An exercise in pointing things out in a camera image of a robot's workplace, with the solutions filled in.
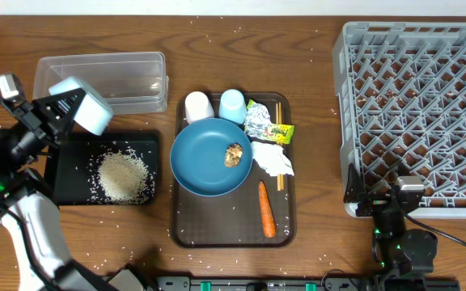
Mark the pile of rice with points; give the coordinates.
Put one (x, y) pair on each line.
(120, 178)

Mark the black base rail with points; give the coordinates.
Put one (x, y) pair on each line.
(183, 283)

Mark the black waste tray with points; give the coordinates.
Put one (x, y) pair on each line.
(66, 167)

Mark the light blue bowl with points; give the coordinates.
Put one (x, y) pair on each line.
(94, 113)

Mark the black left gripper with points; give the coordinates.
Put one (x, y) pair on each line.
(32, 125)

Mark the dark brown serving tray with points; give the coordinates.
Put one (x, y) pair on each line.
(232, 219)

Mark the crumpled white napkin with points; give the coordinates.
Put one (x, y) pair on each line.
(271, 159)

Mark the white plastic cup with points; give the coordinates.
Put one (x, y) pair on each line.
(197, 107)

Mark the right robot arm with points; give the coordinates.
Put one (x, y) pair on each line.
(406, 255)

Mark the grey dishwasher rack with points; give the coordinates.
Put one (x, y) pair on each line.
(402, 93)

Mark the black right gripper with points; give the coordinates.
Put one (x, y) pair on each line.
(357, 191)

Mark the yellow green snack wrapper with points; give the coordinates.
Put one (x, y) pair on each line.
(280, 133)

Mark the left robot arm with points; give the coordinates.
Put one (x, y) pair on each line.
(26, 208)

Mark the orange carrot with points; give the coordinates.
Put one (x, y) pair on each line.
(267, 219)

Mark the brown dried mushroom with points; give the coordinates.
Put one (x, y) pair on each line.
(233, 155)

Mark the light blue plastic cup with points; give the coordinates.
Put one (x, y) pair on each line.
(232, 106)

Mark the clear plastic bin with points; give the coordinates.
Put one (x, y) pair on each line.
(132, 83)

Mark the crumpled aluminium foil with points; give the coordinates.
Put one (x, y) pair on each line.
(257, 120)

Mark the dark blue plate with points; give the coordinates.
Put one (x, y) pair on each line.
(198, 154)

